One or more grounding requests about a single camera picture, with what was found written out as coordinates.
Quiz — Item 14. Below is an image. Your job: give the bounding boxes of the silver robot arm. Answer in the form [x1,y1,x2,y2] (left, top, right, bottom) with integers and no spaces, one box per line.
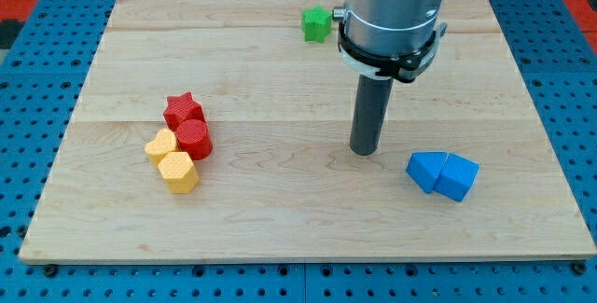
[333,0,447,83]

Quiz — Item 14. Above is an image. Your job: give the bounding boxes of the green star block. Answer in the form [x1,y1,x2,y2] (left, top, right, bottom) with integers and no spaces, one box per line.
[301,6,332,43]

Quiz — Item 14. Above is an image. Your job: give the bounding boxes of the red star block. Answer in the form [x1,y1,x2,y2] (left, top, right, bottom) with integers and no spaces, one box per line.
[163,91,205,131]

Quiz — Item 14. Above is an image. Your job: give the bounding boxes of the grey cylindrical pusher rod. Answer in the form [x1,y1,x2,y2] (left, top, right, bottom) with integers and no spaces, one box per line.
[350,75,394,156]

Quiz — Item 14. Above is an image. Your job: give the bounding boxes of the light wooden board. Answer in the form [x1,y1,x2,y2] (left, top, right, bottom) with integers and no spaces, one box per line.
[20,0,596,265]

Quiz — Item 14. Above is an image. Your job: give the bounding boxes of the red cylinder block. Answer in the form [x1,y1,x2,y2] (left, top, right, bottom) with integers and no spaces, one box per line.
[175,119,213,160]

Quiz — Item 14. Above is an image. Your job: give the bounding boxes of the yellow hexagon block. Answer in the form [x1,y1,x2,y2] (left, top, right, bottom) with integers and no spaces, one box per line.
[158,152,200,194]

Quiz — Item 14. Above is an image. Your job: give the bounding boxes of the blue triangle block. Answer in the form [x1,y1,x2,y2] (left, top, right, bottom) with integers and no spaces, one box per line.
[406,152,449,194]

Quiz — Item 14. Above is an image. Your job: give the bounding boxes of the yellow heart block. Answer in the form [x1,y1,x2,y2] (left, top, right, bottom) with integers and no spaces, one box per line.
[144,129,179,168]

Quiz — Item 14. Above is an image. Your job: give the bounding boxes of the blue cube block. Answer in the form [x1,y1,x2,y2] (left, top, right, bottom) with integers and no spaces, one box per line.
[434,154,479,202]

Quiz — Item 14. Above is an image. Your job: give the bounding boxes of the black clamp ring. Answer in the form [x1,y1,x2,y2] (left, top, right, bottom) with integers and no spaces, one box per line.
[337,21,448,84]

